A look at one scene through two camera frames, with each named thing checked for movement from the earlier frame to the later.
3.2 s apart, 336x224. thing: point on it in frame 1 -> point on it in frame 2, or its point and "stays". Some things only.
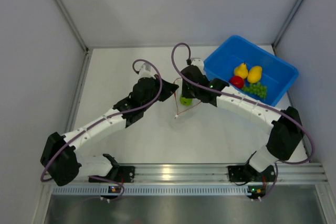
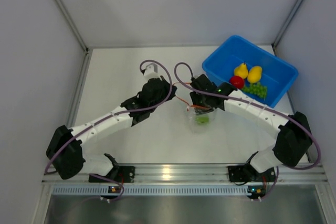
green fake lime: [186, 102] -> [202, 119]
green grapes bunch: [256, 88] stays
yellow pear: [241, 71] stays
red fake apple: [237, 81] stays
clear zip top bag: [185, 117] -> [201, 124]
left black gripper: [168, 89] stays
